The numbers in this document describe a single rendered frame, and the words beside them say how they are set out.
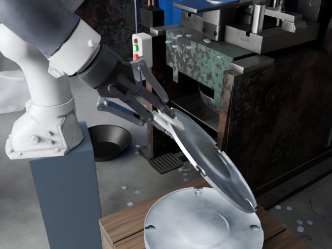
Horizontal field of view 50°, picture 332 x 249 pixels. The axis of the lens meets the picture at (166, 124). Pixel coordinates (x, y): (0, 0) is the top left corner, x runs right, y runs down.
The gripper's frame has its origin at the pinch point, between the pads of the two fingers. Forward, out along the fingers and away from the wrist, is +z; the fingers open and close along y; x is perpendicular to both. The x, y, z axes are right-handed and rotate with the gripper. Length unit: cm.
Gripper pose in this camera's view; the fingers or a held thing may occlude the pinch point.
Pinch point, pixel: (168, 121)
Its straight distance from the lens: 71.2
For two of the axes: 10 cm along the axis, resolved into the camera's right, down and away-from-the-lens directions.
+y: 7.0, -6.6, -2.6
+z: 6.9, 5.4, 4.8
